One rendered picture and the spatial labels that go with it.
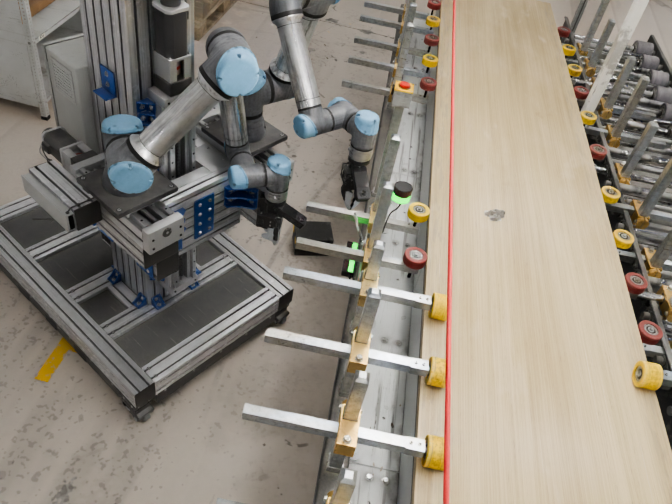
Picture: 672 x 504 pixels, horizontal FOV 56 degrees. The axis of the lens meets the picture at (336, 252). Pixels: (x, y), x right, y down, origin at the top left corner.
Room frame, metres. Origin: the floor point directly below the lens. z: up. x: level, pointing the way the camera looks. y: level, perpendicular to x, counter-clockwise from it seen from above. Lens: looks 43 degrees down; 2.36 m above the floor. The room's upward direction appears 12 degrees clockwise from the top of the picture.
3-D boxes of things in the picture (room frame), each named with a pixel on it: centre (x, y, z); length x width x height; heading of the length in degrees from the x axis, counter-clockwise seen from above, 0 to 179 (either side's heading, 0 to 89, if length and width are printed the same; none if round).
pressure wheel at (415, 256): (1.61, -0.27, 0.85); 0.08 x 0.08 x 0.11
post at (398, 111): (2.16, -0.12, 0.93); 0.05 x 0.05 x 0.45; 0
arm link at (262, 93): (1.93, 0.41, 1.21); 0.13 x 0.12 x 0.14; 136
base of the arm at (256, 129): (1.92, 0.41, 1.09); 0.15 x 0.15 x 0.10
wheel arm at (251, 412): (0.86, -0.10, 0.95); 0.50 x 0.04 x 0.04; 90
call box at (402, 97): (2.16, -0.12, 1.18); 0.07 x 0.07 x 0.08; 0
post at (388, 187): (1.65, -0.12, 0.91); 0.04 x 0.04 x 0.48; 0
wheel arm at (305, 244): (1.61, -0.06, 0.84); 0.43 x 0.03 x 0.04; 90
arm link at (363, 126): (1.69, -0.01, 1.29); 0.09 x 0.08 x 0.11; 46
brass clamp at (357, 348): (1.12, -0.12, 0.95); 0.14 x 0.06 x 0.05; 0
